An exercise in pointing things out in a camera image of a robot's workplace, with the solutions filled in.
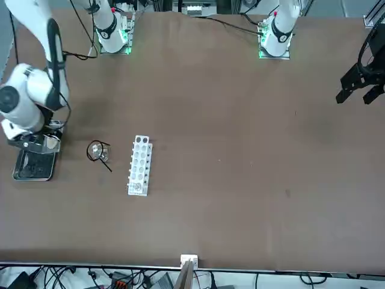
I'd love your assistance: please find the white side table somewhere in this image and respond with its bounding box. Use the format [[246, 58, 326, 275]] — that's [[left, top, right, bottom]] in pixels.
[[0, 264, 385, 289]]

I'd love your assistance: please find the steel tray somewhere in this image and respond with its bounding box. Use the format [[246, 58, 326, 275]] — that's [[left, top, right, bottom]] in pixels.
[[12, 119, 65, 182]]

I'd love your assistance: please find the large black power adapter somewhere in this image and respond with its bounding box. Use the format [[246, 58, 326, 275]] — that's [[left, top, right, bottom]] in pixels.
[[6, 272, 37, 289]]

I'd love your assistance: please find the black cable across table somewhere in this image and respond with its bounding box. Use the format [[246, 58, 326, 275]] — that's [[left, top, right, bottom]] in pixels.
[[189, 14, 266, 40]]

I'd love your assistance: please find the white test tube rack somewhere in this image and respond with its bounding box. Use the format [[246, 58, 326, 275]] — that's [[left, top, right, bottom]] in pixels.
[[127, 135, 153, 197]]

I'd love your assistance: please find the power strip with red switches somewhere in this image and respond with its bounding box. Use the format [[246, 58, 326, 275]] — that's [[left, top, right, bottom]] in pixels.
[[110, 272, 134, 289]]

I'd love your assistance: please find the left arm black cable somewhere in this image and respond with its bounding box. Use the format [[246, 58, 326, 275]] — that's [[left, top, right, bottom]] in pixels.
[[357, 28, 377, 73]]

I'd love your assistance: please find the aluminium frame post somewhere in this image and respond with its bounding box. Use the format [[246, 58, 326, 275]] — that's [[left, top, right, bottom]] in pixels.
[[363, 0, 385, 28]]

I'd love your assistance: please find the clear glass flask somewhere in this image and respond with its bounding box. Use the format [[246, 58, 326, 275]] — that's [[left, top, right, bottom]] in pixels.
[[88, 141, 112, 163]]

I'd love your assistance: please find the aluminium camera mount post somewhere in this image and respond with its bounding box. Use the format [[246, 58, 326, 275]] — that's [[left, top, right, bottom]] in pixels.
[[179, 254, 199, 289]]

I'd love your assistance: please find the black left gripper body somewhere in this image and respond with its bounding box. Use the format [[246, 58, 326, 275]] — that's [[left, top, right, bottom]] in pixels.
[[359, 23, 385, 87]]

